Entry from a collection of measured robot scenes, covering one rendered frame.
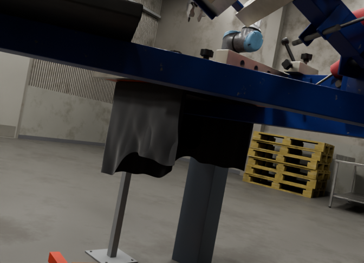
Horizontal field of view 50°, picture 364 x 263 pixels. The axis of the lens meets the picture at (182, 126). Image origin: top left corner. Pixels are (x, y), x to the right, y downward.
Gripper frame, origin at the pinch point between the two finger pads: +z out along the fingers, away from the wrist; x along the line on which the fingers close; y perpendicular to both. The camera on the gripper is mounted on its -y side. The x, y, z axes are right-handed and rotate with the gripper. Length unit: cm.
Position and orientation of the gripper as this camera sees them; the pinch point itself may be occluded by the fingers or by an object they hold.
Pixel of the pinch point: (193, 19)
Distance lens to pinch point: 208.9
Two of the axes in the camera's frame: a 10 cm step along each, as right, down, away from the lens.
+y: 5.5, 1.1, 8.3
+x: -8.1, -1.5, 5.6
